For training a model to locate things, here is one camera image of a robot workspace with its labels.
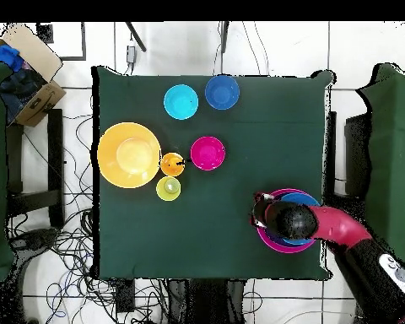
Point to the large pink plastic bowl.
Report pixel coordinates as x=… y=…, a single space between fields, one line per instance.
x=276 y=248

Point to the cardboard box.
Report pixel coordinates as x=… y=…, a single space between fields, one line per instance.
x=30 y=47

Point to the dark green tablecloth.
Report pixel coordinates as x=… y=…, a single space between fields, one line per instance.
x=138 y=236

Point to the black tripod leg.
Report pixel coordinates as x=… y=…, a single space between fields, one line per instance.
x=224 y=35
x=136 y=37

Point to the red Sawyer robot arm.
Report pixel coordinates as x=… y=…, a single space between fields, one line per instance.
x=344 y=226

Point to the small light blue bowl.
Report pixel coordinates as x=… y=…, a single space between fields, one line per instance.
x=182 y=101

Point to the small red plastic bowl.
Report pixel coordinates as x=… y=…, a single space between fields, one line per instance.
x=207 y=153

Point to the purple plastic bowl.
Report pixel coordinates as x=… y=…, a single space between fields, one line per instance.
x=273 y=240

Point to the orange plastic cup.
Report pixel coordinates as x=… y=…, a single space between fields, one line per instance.
x=170 y=167

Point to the dark fabric bundle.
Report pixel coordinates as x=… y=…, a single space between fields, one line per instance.
x=20 y=87

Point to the yellow plastic cup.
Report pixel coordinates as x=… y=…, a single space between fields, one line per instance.
x=163 y=190

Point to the grey power adapter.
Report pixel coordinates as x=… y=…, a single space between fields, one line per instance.
x=131 y=54

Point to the small dark blue bowl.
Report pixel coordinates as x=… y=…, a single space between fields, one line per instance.
x=222 y=92

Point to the black power strip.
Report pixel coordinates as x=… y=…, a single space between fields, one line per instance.
x=125 y=297

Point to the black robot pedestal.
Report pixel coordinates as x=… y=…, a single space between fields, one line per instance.
x=206 y=300

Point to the bright blue cloth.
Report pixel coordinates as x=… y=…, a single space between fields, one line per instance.
x=3 y=55

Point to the large orange plastic bowl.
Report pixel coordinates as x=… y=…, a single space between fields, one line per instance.
x=128 y=155

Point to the black metal frame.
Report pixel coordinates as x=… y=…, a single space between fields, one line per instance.
x=55 y=152

